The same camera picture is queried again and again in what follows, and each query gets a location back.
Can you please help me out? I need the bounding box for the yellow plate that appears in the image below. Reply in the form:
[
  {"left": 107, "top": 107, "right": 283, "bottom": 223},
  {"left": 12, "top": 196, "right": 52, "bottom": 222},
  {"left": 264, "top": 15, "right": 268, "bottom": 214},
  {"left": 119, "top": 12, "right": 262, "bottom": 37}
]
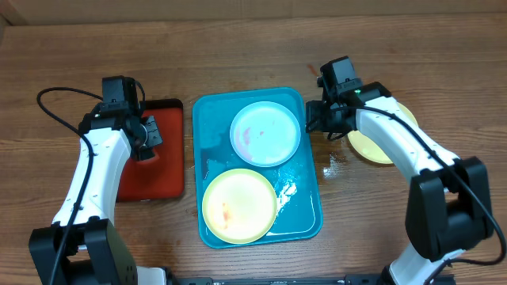
[
  {"left": 201, "top": 169, "right": 277, "bottom": 245},
  {"left": 347, "top": 102, "right": 418, "bottom": 165}
]

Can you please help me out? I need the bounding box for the light blue plate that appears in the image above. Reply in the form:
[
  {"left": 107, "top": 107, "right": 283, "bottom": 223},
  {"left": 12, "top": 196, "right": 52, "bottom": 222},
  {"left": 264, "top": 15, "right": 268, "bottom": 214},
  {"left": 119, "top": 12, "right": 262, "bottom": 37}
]
[{"left": 230, "top": 101, "right": 301, "bottom": 168}]

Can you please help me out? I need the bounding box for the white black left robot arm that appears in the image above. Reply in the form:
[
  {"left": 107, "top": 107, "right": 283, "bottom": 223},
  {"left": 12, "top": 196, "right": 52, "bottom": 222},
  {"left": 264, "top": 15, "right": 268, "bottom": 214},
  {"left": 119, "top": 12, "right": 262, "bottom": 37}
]
[{"left": 29, "top": 101, "right": 167, "bottom": 284}]

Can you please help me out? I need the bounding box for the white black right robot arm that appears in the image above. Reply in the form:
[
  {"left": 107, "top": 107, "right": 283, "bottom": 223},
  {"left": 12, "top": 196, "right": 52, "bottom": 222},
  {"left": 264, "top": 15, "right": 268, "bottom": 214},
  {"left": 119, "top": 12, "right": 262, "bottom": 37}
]
[{"left": 306, "top": 78, "right": 505, "bottom": 284}]

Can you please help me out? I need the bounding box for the red tray with black rim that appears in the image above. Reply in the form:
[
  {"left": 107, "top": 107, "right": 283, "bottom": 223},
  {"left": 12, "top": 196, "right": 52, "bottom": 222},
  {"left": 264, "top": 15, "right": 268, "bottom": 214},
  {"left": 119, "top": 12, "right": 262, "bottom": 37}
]
[{"left": 116, "top": 98, "right": 185, "bottom": 202}]

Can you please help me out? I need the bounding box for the teal plastic tray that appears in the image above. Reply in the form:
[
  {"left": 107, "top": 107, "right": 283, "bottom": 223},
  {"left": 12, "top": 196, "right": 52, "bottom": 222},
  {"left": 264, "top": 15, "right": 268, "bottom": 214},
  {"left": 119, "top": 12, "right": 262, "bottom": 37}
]
[{"left": 192, "top": 87, "right": 323, "bottom": 249}]

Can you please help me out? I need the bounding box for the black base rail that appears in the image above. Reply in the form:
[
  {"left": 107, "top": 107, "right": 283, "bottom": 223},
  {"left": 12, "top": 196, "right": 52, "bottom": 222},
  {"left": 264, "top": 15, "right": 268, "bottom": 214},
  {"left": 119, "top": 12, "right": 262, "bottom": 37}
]
[{"left": 134, "top": 267, "right": 456, "bottom": 285}]

